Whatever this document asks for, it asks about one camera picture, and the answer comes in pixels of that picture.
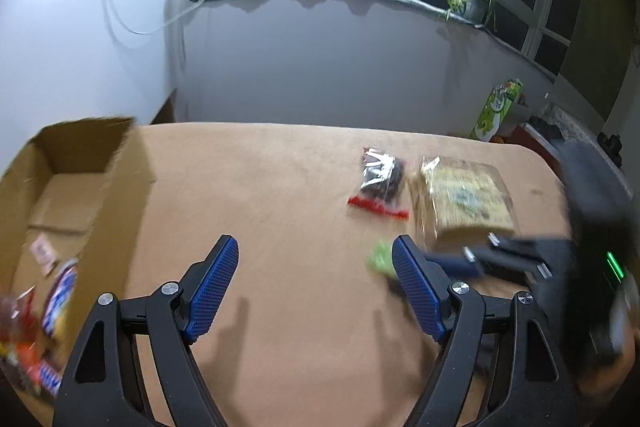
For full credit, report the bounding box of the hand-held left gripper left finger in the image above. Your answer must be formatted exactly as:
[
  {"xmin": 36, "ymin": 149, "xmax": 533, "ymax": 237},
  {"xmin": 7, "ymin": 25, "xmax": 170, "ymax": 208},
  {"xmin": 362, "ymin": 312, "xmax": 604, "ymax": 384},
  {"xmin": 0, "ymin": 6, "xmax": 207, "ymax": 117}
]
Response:
[{"xmin": 52, "ymin": 234, "xmax": 241, "ymax": 427}]

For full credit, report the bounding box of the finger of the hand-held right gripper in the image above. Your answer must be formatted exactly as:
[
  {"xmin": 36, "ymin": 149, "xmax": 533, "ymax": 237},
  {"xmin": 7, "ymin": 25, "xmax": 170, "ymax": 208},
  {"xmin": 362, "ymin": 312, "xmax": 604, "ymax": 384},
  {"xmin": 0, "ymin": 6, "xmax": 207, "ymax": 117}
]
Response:
[
  {"xmin": 429, "ymin": 248, "xmax": 551, "ymax": 288},
  {"xmin": 487, "ymin": 232, "xmax": 571, "ymax": 264}
]

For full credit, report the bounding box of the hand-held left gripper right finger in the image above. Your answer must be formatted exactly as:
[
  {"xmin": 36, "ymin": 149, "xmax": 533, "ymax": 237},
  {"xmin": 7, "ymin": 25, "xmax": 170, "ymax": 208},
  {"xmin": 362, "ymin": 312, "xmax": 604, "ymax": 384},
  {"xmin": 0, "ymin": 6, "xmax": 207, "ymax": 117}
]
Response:
[{"xmin": 391, "ymin": 234, "xmax": 581, "ymax": 427}]

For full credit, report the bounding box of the small green snack packet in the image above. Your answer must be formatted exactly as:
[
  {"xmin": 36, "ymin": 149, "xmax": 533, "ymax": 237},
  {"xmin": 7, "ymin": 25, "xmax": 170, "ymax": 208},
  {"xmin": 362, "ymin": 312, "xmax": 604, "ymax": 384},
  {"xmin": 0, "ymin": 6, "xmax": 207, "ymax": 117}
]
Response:
[{"xmin": 367, "ymin": 241, "xmax": 401, "ymax": 280}]

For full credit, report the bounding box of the cardboard box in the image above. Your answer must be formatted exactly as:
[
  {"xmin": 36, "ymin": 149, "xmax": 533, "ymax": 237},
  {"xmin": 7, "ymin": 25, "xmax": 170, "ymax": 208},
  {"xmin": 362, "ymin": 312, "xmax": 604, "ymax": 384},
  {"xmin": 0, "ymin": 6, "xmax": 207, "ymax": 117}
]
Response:
[{"xmin": 0, "ymin": 116, "xmax": 156, "ymax": 418}]

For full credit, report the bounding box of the chocolate bar brown wrapper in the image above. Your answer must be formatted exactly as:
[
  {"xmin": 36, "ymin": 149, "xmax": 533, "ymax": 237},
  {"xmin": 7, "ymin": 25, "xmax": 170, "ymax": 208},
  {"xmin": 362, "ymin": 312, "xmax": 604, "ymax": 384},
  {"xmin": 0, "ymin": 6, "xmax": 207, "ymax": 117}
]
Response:
[
  {"xmin": 42, "ymin": 259, "xmax": 81, "ymax": 338},
  {"xmin": 30, "ymin": 359, "xmax": 66, "ymax": 400}
]

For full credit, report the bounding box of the clear pack of wafer biscuits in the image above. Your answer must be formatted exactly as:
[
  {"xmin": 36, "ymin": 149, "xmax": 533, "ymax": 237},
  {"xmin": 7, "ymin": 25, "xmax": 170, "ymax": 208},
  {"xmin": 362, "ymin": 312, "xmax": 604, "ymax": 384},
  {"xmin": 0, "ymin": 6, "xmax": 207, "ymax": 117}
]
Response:
[{"xmin": 410, "ymin": 156, "xmax": 518, "ymax": 250}]

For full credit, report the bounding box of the red wooden cabinet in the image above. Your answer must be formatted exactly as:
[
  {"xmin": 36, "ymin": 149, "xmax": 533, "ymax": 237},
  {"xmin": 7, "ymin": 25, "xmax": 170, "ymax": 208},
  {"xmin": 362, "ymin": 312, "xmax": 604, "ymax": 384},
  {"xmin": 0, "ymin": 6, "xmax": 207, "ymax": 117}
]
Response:
[{"xmin": 492, "ymin": 124, "xmax": 571, "ymax": 180}]

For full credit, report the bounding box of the black device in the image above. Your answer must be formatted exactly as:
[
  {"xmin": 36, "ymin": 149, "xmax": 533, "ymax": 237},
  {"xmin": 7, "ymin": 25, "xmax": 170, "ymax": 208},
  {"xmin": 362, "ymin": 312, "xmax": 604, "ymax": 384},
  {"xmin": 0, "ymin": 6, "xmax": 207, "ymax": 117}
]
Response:
[{"xmin": 597, "ymin": 132, "xmax": 626, "ymax": 168}]

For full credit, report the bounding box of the dark dried fruit zip bag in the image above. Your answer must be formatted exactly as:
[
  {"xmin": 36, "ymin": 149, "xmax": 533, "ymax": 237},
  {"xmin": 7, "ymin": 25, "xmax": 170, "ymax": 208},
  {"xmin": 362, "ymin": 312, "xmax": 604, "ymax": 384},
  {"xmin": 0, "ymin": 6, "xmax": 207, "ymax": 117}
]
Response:
[{"xmin": 347, "ymin": 147, "xmax": 411, "ymax": 220}]

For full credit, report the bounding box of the white lace cloth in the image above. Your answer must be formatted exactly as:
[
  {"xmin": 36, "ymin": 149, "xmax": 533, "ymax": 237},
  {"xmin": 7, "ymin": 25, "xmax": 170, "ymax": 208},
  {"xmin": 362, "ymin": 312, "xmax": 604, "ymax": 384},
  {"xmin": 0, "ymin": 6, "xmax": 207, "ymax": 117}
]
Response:
[{"xmin": 542, "ymin": 102, "xmax": 601, "ymax": 148}]

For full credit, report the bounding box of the green printed package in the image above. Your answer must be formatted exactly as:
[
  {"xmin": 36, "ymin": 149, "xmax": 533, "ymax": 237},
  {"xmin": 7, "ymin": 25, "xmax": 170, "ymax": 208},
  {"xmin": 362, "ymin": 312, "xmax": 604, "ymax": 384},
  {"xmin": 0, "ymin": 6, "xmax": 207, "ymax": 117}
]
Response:
[{"xmin": 470, "ymin": 78, "xmax": 526, "ymax": 142}]

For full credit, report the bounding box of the small pink-white sachet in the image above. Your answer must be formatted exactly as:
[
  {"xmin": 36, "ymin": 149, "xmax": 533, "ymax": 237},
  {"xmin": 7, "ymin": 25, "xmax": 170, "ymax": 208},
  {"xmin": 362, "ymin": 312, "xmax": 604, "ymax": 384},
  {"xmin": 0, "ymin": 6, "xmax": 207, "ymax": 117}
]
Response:
[{"xmin": 29, "ymin": 237, "xmax": 56, "ymax": 278}]

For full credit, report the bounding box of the orange snack packet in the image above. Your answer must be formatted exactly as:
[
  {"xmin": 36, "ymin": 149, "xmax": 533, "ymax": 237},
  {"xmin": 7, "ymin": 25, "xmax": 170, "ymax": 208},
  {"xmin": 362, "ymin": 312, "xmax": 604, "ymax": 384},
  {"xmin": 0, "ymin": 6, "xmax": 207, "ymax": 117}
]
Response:
[{"xmin": 0, "ymin": 339, "xmax": 41, "ymax": 373}]

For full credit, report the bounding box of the white pipe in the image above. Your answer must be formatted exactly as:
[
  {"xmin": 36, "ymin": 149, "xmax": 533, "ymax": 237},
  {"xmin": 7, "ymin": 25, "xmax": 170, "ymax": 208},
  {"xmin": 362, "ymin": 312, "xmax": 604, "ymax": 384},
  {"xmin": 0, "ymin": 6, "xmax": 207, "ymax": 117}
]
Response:
[{"xmin": 167, "ymin": 0, "xmax": 188, "ymax": 122}]

